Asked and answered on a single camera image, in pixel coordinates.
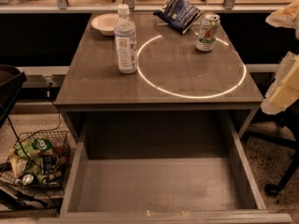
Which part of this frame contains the clear plastic water bottle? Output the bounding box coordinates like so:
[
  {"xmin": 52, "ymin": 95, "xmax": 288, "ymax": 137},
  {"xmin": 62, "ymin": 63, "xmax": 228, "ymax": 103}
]
[{"xmin": 114, "ymin": 4, "xmax": 137, "ymax": 74}]

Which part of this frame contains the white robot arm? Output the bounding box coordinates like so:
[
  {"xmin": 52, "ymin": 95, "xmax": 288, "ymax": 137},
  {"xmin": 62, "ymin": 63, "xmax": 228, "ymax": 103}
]
[{"xmin": 261, "ymin": 0, "xmax": 299, "ymax": 115}]

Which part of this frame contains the open grey top drawer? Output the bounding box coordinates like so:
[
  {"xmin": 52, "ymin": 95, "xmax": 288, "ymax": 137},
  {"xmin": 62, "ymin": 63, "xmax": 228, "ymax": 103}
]
[{"xmin": 38, "ymin": 111, "xmax": 292, "ymax": 224}]

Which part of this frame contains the green white soda can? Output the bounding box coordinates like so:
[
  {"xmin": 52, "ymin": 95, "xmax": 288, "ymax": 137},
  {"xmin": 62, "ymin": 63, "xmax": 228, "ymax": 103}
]
[{"xmin": 196, "ymin": 14, "xmax": 220, "ymax": 51}]

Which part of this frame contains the white bowl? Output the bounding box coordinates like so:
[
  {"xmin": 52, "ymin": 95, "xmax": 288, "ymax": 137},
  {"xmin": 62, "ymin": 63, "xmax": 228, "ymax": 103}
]
[{"xmin": 92, "ymin": 13, "xmax": 119, "ymax": 36}]

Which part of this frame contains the dark blue chip bag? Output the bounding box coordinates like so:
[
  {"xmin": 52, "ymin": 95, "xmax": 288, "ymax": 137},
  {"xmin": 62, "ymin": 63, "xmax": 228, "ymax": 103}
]
[{"xmin": 153, "ymin": 0, "xmax": 202, "ymax": 34}]

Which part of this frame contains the black office chair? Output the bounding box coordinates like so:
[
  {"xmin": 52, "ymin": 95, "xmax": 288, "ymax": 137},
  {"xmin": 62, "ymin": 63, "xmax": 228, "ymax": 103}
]
[{"xmin": 242, "ymin": 105, "xmax": 299, "ymax": 196}]

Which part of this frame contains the black bin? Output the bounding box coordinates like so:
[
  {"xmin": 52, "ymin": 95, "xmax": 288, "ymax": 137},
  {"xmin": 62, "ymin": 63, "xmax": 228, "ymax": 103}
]
[{"xmin": 0, "ymin": 64, "xmax": 26, "ymax": 128}]

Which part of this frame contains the black power cable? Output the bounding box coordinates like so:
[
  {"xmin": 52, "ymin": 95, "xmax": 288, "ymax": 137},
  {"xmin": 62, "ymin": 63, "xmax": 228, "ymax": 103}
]
[{"xmin": 0, "ymin": 81, "xmax": 64, "ymax": 217}]

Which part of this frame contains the wall power outlet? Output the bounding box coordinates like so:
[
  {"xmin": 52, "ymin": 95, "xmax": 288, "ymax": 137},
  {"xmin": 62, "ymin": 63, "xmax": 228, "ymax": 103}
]
[{"xmin": 43, "ymin": 75, "xmax": 54, "ymax": 87}]

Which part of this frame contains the wire basket with snacks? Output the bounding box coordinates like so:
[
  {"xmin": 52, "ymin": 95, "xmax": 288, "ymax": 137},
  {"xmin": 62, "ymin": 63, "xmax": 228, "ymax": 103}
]
[{"xmin": 0, "ymin": 131, "xmax": 70, "ymax": 189}]

